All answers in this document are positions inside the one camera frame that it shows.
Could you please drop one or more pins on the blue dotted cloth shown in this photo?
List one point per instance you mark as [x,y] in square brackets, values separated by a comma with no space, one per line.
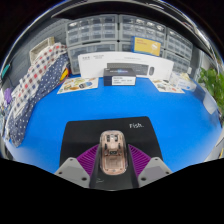
[36,96]

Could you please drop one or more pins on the dark wall shelf unit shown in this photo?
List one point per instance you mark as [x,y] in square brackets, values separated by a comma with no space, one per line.
[133,8]

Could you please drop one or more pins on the transparent pink computer mouse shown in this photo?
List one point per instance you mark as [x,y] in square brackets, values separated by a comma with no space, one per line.
[113,155]

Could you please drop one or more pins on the printed picture card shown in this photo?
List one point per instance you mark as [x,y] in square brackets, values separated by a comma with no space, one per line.
[166,86]
[78,85]

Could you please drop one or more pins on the small yellow object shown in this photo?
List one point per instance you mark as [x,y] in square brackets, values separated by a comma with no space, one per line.
[64,74]

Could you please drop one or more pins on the white plastic basket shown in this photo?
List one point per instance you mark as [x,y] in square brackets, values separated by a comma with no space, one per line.
[41,48]

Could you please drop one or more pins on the small purple object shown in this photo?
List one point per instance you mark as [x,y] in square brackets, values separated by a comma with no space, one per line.
[8,95]

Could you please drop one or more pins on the white box with blue print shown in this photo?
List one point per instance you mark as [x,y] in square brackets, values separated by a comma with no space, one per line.
[185,81]

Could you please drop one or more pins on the green potted plant white pot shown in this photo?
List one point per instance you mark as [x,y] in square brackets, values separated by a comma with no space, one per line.
[213,83]

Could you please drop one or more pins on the black mouse pad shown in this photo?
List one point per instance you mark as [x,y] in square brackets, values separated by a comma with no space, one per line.
[83,133]

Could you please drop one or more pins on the small black box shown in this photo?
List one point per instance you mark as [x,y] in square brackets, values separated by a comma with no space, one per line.
[120,78]

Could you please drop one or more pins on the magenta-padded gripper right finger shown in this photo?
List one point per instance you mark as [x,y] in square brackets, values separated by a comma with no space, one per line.
[155,169]

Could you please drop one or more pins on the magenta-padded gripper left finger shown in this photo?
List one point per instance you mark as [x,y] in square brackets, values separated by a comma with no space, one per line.
[71,170]

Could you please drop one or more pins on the yellow box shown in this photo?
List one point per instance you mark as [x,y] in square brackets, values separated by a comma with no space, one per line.
[146,46]

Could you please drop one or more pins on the long white keyboard box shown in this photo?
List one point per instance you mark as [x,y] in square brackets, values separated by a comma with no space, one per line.
[93,65]

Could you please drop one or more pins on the red white checked cloth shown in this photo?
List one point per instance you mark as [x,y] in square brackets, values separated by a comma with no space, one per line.
[33,76]

